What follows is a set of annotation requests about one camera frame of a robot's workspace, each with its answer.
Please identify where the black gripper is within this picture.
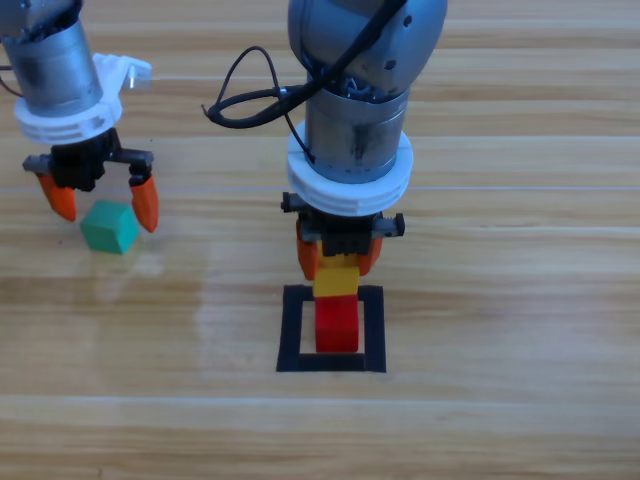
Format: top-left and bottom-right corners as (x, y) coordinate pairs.
(22, 128), (161, 235)
(281, 191), (406, 282)

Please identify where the yellow cube block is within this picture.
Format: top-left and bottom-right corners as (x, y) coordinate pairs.
(312, 252), (361, 301)

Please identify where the green cube block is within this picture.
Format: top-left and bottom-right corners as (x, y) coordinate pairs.
(79, 199), (141, 256)

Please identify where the red cube block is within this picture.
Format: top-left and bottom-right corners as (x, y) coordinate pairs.
(314, 294), (361, 354)

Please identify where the black tape square outline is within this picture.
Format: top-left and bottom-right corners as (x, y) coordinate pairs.
(275, 283), (388, 375)

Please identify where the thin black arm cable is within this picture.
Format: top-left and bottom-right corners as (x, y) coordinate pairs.
(0, 62), (24, 100)

